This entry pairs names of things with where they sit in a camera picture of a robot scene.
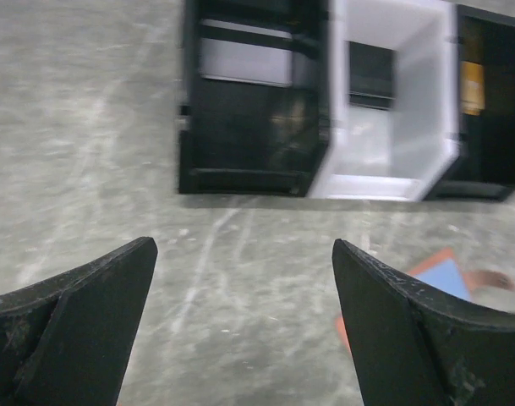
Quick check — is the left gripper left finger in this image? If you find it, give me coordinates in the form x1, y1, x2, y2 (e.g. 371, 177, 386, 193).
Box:
0, 237, 158, 406

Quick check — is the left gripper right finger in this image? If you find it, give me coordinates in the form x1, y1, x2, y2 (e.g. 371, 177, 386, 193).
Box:
332, 239, 515, 405

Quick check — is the orange leather card holder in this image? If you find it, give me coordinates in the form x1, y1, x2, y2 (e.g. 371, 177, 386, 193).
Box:
335, 247, 515, 356

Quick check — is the black white three-compartment tray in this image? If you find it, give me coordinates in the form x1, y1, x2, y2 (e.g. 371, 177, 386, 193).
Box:
177, 1, 515, 202

